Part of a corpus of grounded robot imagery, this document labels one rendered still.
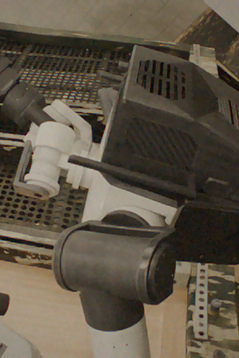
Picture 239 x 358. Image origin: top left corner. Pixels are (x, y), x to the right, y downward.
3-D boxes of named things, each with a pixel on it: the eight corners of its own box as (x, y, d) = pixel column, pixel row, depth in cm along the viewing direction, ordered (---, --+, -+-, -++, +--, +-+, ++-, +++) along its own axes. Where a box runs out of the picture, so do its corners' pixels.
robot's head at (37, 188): (69, 144, 94) (26, 135, 94) (55, 192, 90) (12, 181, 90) (69, 160, 99) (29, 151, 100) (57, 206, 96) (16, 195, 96)
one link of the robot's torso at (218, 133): (298, 78, 100) (113, 22, 97) (344, 193, 73) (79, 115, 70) (239, 197, 118) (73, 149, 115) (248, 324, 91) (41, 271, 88)
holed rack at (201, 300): (207, 340, 122) (208, 339, 121) (194, 338, 122) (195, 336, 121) (199, 45, 253) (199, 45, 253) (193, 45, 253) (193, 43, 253)
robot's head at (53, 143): (90, 130, 95) (41, 118, 95) (74, 187, 91) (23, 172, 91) (85, 147, 101) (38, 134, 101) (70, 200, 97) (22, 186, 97)
